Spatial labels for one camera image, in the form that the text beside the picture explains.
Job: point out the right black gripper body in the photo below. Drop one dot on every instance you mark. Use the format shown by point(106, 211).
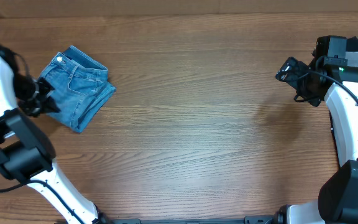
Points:
point(307, 89)

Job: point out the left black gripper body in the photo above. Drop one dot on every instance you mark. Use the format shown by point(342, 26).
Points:
point(31, 94)

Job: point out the blue denim jeans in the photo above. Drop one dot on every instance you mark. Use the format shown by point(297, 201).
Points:
point(80, 87)

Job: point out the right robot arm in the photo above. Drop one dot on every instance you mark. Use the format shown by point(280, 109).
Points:
point(330, 79)

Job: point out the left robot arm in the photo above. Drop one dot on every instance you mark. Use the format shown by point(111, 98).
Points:
point(27, 156)

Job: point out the black garment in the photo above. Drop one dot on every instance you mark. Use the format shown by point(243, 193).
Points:
point(352, 44)

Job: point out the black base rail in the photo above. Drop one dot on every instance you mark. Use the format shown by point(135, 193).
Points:
point(259, 219)

